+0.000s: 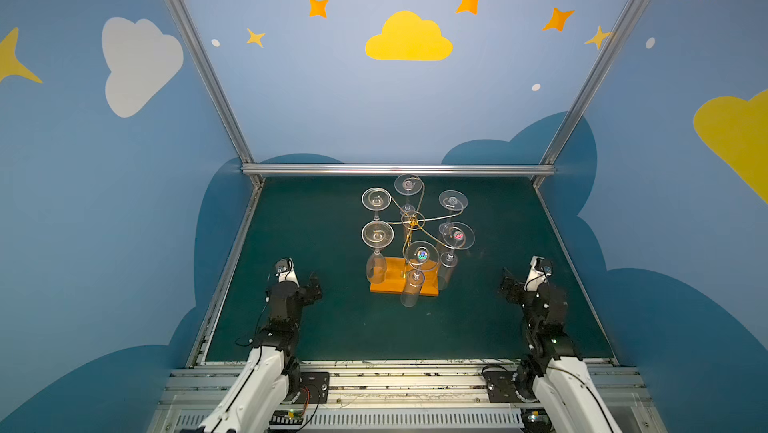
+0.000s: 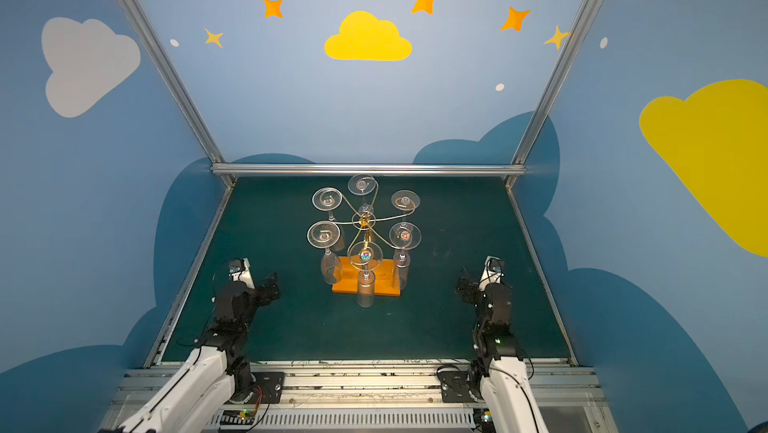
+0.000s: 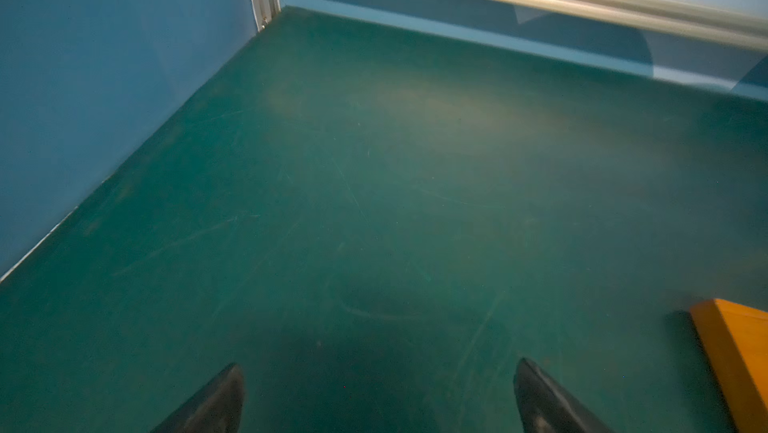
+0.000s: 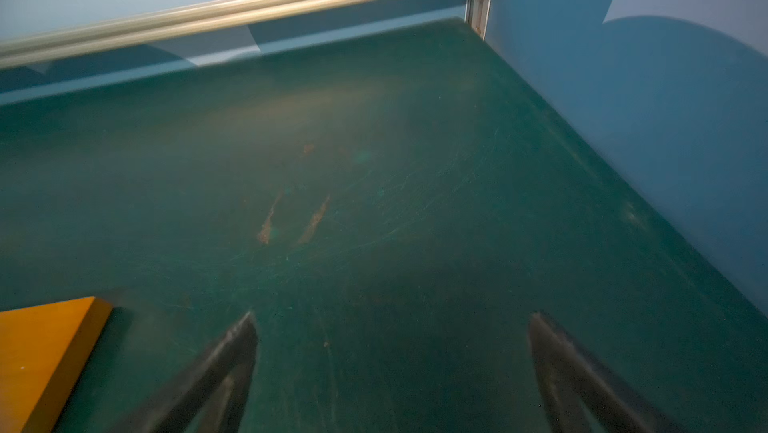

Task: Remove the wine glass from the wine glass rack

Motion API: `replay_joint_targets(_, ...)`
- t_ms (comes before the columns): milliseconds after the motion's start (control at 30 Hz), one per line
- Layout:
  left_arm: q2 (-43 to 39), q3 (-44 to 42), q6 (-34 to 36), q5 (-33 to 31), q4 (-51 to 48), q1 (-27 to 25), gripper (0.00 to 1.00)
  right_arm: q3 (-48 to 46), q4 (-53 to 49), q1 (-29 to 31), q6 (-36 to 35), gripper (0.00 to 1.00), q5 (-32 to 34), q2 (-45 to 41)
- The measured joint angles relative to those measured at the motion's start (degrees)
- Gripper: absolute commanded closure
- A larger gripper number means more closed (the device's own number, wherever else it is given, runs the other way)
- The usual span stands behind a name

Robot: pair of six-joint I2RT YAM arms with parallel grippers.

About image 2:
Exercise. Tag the aluminium frame left post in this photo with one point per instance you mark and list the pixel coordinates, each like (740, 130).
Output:
(151, 41)

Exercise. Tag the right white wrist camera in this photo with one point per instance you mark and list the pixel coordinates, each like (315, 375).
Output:
(492, 272)

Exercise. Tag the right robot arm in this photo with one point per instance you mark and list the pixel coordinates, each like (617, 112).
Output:
(498, 375)

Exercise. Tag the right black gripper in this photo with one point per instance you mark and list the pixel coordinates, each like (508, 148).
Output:
(471, 295)

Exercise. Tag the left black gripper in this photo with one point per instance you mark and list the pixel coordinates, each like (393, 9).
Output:
(263, 291)

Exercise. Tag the green circuit board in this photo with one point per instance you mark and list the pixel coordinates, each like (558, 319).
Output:
(236, 418)
(483, 421)

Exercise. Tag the clear flute glass front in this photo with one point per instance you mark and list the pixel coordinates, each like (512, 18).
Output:
(365, 256)

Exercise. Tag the aluminium mounting rail base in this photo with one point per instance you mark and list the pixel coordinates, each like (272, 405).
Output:
(368, 395)

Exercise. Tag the aluminium frame post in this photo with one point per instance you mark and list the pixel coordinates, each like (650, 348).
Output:
(151, 41)
(580, 27)

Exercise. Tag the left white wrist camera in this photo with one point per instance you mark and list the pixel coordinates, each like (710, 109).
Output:
(239, 271)

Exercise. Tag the right green circuit board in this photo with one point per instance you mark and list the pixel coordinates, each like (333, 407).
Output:
(483, 421)

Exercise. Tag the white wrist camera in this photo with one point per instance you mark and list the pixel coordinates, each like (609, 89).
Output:
(492, 272)
(239, 271)

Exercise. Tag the orange wooden rack base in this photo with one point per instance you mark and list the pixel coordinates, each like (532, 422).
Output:
(386, 284)

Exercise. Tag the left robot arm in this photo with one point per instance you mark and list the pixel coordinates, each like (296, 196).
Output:
(216, 372)

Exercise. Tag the aluminium frame right post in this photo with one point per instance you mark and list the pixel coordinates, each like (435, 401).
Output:
(580, 27)

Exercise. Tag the gold wire glass rack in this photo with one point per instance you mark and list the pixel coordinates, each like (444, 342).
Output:
(369, 227)

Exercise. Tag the left green circuit board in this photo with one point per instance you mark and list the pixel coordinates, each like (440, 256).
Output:
(236, 418)

